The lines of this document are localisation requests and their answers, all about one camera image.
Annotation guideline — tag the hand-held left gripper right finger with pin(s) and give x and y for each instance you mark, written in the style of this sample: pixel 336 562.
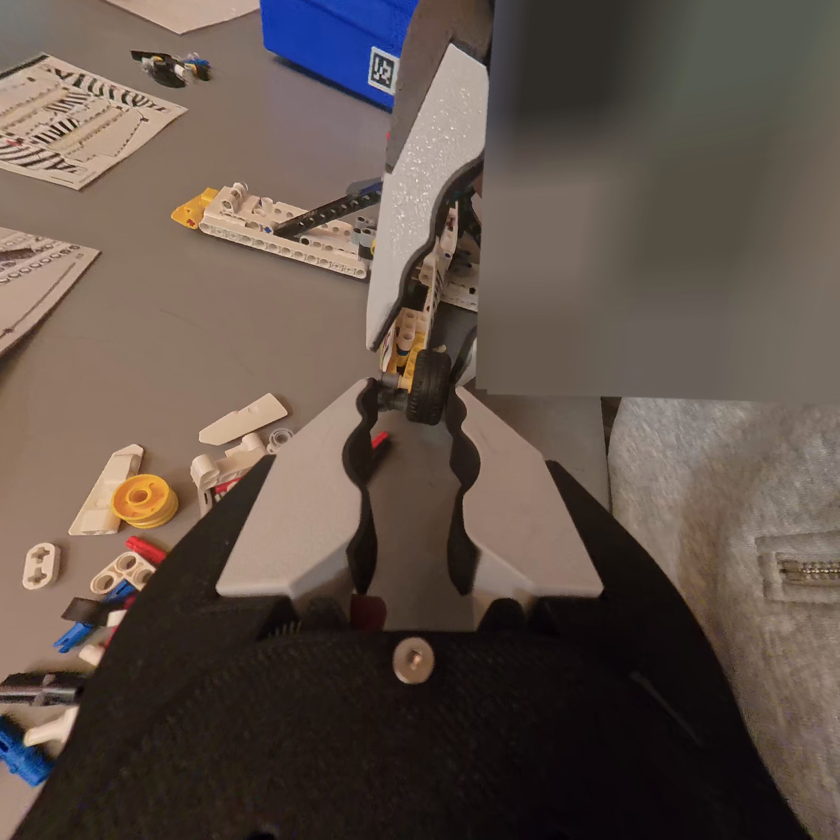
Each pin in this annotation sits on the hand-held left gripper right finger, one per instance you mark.
pixel 525 525

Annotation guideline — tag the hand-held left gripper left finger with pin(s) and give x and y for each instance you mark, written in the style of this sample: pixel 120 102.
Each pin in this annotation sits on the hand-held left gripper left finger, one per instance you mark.
pixel 295 518

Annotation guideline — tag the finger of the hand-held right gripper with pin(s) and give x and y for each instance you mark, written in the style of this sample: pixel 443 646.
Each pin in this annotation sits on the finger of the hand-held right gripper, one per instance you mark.
pixel 426 164

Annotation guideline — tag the white yellow lego airplane model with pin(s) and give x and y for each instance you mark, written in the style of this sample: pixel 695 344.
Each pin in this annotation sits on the white yellow lego airplane model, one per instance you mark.
pixel 275 223

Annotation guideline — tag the small red black lego pin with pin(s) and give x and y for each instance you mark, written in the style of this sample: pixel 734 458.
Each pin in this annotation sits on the small red black lego pin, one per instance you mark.
pixel 380 441

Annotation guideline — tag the pile of loose lego pieces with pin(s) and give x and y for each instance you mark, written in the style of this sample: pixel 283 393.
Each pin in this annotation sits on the pile of loose lego pieces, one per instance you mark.
pixel 144 502

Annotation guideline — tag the small black lego assembly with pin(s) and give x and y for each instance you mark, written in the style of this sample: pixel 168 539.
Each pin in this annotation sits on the small black lego assembly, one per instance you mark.
pixel 167 69

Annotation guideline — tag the lego instruction booklet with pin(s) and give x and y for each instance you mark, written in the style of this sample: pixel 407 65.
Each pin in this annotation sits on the lego instruction booklet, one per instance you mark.
pixel 33 275

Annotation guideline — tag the blue plastic bin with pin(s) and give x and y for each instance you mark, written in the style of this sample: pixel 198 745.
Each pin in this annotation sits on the blue plastic bin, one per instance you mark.
pixel 315 33

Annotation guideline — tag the person's grey zip hoodie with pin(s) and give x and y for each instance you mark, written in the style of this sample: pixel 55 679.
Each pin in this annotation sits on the person's grey zip hoodie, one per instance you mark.
pixel 709 558

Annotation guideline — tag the large printed paper sheet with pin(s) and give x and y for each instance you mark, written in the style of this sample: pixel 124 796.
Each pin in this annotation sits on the large printed paper sheet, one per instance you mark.
pixel 190 10

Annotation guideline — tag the zebra striped sticker sheet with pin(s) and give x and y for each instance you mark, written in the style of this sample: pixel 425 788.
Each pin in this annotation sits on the zebra striped sticker sheet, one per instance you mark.
pixel 72 124

